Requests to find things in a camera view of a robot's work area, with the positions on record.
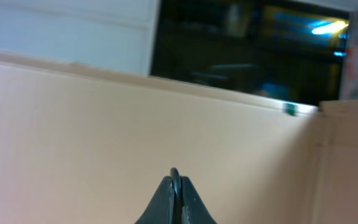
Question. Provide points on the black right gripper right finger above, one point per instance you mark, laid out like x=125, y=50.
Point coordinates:
x=193, y=211

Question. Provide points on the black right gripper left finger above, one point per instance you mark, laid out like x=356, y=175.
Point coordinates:
x=160, y=208

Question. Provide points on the dark window opening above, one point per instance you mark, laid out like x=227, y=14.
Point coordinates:
x=266, y=48

